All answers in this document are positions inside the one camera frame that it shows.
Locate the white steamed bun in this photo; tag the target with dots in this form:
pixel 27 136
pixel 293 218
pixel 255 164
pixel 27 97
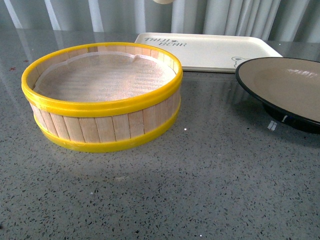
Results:
pixel 163 2

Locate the beige plate with black rim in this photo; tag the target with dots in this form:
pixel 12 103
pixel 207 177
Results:
pixel 289 89

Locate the cream rectangular tray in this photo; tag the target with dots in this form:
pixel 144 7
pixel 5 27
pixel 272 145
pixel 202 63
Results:
pixel 209 53

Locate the yellow rimmed bamboo steamer basket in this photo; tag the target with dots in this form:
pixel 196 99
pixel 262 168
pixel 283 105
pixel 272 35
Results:
pixel 108 126

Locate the white steamer liner cloth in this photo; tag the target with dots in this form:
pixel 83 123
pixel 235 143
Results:
pixel 103 77

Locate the grey pleated curtain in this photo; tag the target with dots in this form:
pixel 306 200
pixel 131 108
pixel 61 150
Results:
pixel 275 20

